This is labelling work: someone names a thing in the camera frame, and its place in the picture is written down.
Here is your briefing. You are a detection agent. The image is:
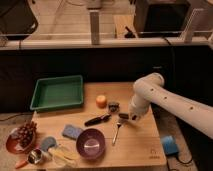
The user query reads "grey whiteboard eraser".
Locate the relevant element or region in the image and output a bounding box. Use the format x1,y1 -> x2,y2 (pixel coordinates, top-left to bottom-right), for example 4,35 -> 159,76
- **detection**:
119,113 -> 129,120

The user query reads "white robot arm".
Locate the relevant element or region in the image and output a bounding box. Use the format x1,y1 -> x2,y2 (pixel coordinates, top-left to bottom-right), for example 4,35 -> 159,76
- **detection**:
129,73 -> 213,139

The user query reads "green plastic tray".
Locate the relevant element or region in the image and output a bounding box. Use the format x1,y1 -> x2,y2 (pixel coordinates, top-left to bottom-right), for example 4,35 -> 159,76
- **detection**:
30,75 -> 84,111

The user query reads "silver metal fork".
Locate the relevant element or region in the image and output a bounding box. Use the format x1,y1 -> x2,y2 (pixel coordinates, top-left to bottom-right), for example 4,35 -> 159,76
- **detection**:
112,118 -> 123,146

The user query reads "small grey metal clip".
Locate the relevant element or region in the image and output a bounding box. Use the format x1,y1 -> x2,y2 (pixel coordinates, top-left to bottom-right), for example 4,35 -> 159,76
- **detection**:
108,102 -> 120,113

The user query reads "wooden cutting board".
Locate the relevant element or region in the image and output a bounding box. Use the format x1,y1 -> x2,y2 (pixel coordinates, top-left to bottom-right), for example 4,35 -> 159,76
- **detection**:
33,82 -> 166,171

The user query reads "orange round fruit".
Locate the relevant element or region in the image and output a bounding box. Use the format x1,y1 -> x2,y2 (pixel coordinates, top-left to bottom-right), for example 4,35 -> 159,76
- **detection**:
96,95 -> 107,108

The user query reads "blue tape roll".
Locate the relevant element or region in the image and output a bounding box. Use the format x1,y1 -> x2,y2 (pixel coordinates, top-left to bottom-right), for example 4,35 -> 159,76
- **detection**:
161,136 -> 179,155

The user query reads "purple bowl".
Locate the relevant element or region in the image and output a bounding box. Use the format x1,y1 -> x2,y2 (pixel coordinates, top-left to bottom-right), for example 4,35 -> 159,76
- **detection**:
76,128 -> 105,160

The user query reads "yellow banana toy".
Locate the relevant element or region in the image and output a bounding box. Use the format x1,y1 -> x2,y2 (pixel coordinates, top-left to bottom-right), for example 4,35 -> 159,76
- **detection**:
48,147 -> 78,168

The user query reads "blue grey cloth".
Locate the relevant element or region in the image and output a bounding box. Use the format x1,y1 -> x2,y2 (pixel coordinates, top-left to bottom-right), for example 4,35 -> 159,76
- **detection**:
40,137 -> 57,152

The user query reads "silver measuring cup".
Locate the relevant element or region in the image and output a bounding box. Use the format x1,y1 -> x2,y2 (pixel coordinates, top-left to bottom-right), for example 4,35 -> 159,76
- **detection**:
27,149 -> 46,165

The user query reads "bunch of dark grapes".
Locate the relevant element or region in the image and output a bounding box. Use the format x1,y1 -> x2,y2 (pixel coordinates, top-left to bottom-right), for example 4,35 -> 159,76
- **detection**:
17,121 -> 37,148

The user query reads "black monitor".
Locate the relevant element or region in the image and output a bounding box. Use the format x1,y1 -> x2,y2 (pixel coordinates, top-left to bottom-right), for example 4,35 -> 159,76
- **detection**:
0,0 -> 38,40

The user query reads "grey metal post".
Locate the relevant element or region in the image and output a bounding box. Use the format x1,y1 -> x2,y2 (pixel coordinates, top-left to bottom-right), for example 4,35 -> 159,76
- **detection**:
90,10 -> 100,45

